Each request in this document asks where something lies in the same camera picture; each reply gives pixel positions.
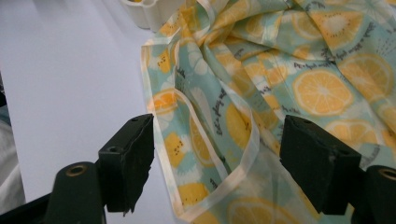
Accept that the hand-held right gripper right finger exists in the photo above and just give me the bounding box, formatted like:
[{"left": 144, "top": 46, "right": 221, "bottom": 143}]
[{"left": 278, "top": 115, "right": 363, "bottom": 217}]

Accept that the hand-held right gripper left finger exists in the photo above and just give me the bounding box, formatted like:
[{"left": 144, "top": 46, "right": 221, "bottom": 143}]
[{"left": 97, "top": 113, "right": 156, "bottom": 217}]

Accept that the fruit print cloth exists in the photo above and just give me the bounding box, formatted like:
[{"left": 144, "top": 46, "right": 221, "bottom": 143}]
[{"left": 139, "top": 0, "right": 396, "bottom": 224}]

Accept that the white square tray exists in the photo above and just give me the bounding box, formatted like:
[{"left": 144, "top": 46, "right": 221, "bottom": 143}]
[{"left": 120, "top": 0, "right": 188, "bottom": 34}]

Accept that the white table sheet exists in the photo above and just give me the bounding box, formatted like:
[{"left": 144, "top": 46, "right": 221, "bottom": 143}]
[{"left": 0, "top": 0, "right": 191, "bottom": 224}]

